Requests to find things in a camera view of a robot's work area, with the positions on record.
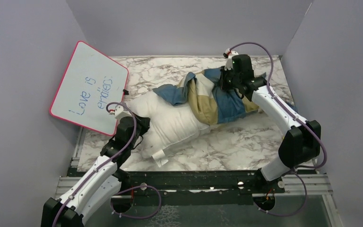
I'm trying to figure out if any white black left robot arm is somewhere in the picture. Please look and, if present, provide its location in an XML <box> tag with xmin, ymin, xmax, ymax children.
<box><xmin>41</xmin><ymin>115</ymin><xmax>150</xmax><ymax>227</ymax></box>

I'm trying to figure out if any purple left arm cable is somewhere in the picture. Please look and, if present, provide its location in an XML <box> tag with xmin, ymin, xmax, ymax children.
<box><xmin>51</xmin><ymin>102</ymin><xmax>163</xmax><ymax>227</ymax></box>

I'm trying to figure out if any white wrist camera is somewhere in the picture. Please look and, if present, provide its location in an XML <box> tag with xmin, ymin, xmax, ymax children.
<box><xmin>110</xmin><ymin>105</ymin><xmax>131</xmax><ymax>120</ymax></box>
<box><xmin>223</xmin><ymin>49</ymin><xmax>238</xmax><ymax>71</ymax></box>

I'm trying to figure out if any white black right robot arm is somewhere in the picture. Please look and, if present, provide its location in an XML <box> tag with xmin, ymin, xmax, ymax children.
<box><xmin>220</xmin><ymin>51</ymin><xmax>321</xmax><ymax>192</ymax></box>

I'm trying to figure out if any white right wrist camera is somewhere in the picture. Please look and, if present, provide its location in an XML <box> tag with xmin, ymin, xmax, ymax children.
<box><xmin>223</xmin><ymin>49</ymin><xmax>238</xmax><ymax>71</ymax></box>

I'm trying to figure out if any white pillow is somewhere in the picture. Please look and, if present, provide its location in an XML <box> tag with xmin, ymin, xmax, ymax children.
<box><xmin>127</xmin><ymin>91</ymin><xmax>210</xmax><ymax>158</ymax></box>

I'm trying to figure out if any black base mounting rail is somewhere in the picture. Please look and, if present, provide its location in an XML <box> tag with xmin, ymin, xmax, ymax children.
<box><xmin>109</xmin><ymin>170</ymin><xmax>285</xmax><ymax>208</ymax></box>

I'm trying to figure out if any blue beige checked pillowcase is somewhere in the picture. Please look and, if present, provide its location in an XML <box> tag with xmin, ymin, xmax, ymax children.
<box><xmin>152</xmin><ymin>67</ymin><xmax>298</xmax><ymax>126</ymax></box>

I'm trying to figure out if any blue white pillow tag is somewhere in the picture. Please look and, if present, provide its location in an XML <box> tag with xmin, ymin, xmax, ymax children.
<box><xmin>151</xmin><ymin>150</ymin><xmax>169</xmax><ymax>167</ymax></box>

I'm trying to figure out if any aluminium frame rail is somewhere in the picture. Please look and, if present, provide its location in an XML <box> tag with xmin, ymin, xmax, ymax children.
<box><xmin>47</xmin><ymin>128</ymin><xmax>344</xmax><ymax>227</ymax></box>

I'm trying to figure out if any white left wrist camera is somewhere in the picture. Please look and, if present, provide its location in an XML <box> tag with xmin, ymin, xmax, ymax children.
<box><xmin>110</xmin><ymin>105</ymin><xmax>131</xmax><ymax>120</ymax></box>

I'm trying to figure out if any pink framed whiteboard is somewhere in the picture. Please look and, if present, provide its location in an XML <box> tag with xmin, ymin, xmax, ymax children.
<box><xmin>50</xmin><ymin>41</ymin><xmax>129</xmax><ymax>136</ymax></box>

